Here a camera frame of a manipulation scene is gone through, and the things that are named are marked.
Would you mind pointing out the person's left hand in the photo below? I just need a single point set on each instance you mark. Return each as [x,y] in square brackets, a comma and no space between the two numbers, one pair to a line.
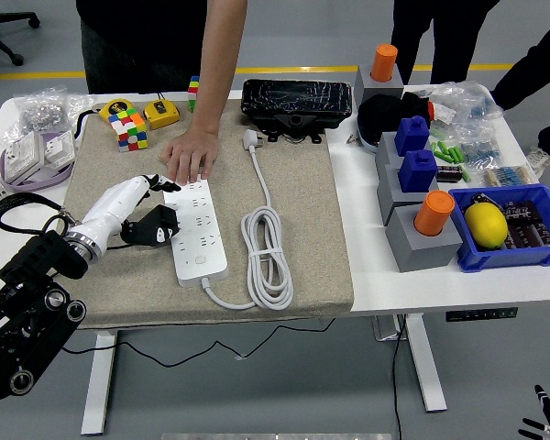
[192,153]

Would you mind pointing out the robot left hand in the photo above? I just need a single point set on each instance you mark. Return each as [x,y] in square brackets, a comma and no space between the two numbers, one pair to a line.
[110,206]

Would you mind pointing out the black plug adapter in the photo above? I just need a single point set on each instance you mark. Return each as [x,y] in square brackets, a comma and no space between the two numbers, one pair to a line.
[158,217]

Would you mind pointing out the white power strip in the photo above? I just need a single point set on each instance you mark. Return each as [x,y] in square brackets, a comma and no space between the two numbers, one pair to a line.
[199,243]

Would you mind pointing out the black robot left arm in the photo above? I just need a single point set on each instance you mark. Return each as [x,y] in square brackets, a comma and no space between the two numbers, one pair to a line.
[32,261]

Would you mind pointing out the square yellow tape measure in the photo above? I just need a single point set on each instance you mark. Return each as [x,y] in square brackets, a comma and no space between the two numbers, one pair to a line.
[162,117]

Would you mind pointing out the colourful puzzle cube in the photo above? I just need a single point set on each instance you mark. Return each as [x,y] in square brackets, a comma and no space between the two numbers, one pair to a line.
[128,130]
[192,94]

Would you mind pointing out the white socket box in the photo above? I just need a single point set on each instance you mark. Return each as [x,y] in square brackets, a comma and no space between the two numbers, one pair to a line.
[23,156]
[60,146]

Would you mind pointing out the purple tray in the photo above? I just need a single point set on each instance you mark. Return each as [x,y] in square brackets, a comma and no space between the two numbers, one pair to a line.
[32,185]

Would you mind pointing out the round yellow tape measure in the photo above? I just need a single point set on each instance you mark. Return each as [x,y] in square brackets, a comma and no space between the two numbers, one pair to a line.
[114,106]

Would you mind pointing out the clear bag of metal nuts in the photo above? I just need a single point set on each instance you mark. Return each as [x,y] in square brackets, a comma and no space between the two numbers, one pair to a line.
[41,114]

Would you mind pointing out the black film-wrapped device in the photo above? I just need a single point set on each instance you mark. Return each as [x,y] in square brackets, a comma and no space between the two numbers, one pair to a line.
[298,98]

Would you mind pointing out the black table control panel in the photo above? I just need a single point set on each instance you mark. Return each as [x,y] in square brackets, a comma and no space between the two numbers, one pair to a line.
[481,314]

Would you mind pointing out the person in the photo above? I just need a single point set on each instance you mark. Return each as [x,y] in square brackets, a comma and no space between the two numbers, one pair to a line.
[142,36]
[440,36]
[541,69]

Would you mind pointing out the white table leg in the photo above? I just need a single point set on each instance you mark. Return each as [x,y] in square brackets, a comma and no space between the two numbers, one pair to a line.
[96,389]
[424,366]

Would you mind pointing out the grey-brown mat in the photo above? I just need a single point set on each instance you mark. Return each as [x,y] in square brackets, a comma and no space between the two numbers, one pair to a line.
[311,229]

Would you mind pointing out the blue plastic bin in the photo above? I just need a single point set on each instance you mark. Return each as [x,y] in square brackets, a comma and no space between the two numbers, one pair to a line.
[509,260]

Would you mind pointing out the white blue round dish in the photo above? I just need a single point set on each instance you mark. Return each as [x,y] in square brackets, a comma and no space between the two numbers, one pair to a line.
[369,146]

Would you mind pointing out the dark brown capacitor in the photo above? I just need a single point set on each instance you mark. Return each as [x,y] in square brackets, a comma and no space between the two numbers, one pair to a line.
[531,236]
[522,212]

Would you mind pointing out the grey under-table box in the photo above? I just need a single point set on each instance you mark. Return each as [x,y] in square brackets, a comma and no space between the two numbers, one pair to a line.
[385,330]

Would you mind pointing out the grey square block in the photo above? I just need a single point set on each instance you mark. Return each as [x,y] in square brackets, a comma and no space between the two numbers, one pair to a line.
[385,149]
[378,89]
[389,192]
[421,254]

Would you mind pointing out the yellow lemon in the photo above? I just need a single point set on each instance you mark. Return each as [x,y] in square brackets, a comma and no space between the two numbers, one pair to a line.
[486,227]

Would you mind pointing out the black office chair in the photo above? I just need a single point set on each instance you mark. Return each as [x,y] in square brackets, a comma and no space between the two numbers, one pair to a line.
[33,20]

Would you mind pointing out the black cloth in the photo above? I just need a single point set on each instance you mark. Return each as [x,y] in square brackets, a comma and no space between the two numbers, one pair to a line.
[389,112]

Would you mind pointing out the orange cylinder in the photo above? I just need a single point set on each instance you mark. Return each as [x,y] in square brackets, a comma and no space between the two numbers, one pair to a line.
[385,62]
[433,213]

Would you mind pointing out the blue block with knob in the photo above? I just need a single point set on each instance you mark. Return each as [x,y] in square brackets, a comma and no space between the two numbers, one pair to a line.
[417,172]
[411,135]

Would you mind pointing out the small black clip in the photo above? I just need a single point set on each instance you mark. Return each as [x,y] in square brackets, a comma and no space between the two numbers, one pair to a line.
[479,199]

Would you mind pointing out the clear bag of tan resistors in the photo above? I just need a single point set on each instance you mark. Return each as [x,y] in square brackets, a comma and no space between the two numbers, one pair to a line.
[509,175]

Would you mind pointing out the small green cylinder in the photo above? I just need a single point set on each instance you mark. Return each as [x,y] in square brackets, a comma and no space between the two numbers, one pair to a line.
[435,150]
[466,173]
[457,155]
[445,151]

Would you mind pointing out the red white labelled item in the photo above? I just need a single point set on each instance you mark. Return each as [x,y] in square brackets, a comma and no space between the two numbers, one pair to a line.
[442,113]

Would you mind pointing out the dark printed capacitor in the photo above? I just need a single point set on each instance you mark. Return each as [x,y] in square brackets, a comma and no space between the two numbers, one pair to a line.
[449,174]

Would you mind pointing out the clear bag of blue resistors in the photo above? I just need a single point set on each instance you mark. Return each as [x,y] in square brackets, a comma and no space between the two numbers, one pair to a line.
[481,149]

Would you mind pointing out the large clear bag of resistors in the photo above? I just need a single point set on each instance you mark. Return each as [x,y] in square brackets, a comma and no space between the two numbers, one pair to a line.
[472,103]

